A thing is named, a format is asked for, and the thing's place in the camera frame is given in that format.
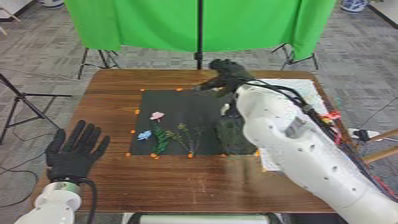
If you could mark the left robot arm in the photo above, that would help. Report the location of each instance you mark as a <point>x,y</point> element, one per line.
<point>55,203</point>

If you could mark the blue flower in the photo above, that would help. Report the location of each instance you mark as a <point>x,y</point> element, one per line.
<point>143,135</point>

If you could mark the blue white porcelain vase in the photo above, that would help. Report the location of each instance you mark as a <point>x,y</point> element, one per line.
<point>51,3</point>
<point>353,4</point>

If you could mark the black backdrop stand leg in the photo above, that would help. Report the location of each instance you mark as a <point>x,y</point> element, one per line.
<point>103,60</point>
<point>293,56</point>

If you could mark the pink flower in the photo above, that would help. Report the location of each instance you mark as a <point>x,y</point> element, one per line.
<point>156,116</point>

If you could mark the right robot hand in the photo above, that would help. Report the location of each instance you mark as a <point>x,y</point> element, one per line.
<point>229,76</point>

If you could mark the dark mat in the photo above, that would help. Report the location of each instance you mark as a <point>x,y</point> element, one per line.
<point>183,106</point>

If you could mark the green sprig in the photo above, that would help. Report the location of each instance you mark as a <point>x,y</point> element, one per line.
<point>179,137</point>
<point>199,133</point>

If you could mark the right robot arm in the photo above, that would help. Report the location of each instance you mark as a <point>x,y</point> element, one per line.
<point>277,150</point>

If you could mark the pale grey bar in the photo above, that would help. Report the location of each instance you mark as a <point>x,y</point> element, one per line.
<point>204,219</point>

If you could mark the black tripod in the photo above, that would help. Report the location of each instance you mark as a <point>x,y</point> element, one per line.
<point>23,100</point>

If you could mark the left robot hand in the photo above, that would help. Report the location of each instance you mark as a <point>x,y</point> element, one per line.
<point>72,156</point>

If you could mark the black stand pole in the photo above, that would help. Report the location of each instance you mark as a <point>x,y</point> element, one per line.
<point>199,33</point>

